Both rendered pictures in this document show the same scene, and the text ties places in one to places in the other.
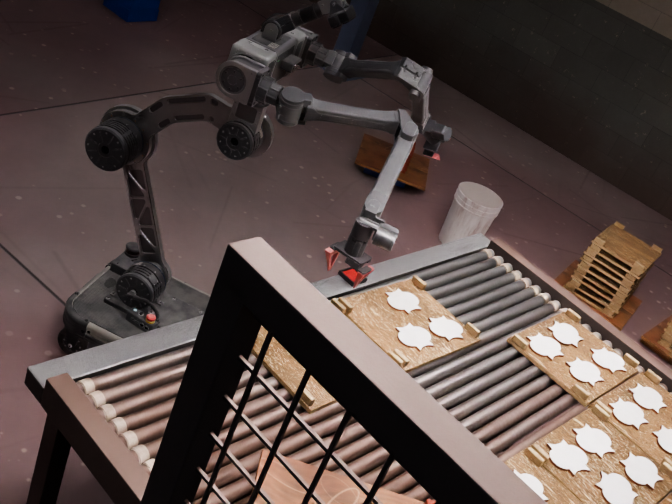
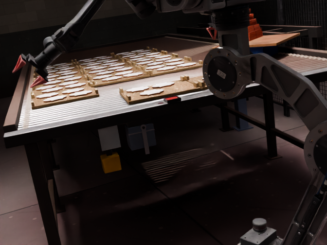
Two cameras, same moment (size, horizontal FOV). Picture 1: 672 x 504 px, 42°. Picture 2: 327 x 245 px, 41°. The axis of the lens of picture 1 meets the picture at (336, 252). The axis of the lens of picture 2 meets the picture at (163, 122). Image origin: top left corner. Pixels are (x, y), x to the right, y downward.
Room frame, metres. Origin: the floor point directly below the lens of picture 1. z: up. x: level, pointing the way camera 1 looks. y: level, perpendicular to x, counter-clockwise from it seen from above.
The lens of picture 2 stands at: (4.28, 1.41, 1.43)
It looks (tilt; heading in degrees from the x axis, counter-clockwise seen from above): 15 degrees down; 223
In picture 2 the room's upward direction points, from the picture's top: 9 degrees counter-clockwise
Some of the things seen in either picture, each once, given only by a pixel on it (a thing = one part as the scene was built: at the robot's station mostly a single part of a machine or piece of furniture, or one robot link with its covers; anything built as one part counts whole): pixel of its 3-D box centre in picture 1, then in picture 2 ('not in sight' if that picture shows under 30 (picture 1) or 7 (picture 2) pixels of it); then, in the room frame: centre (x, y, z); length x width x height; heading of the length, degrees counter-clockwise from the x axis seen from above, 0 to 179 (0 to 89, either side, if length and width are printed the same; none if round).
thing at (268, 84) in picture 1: (268, 91); not in sight; (2.58, 0.40, 1.45); 0.09 x 0.08 x 0.12; 174
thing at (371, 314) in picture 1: (407, 322); (157, 90); (2.45, -0.32, 0.93); 0.41 x 0.35 x 0.02; 145
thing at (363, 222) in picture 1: (364, 229); not in sight; (2.17, -0.05, 1.34); 0.07 x 0.06 x 0.07; 86
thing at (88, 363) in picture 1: (316, 296); (203, 99); (2.44, 0.00, 0.88); 2.08 x 0.09 x 0.06; 147
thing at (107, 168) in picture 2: not in sight; (108, 148); (2.92, -0.29, 0.74); 0.09 x 0.08 x 0.24; 147
